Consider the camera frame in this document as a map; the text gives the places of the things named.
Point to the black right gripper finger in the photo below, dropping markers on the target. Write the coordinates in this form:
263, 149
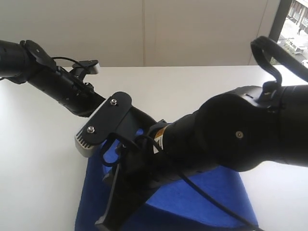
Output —
124, 201

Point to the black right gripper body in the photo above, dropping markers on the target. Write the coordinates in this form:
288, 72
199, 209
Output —
149, 161

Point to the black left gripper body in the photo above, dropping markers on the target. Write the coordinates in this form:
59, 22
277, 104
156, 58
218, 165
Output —
82, 102

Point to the blue microfiber towel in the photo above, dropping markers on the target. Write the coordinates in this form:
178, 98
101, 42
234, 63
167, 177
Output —
174, 207

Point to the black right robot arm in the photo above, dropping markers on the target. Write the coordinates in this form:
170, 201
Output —
238, 130

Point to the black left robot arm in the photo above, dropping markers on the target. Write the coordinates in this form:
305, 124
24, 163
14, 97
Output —
26, 61

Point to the white bus outside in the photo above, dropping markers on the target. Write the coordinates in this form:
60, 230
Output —
295, 47

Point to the dark window frame post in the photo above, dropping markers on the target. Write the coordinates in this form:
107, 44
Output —
279, 19

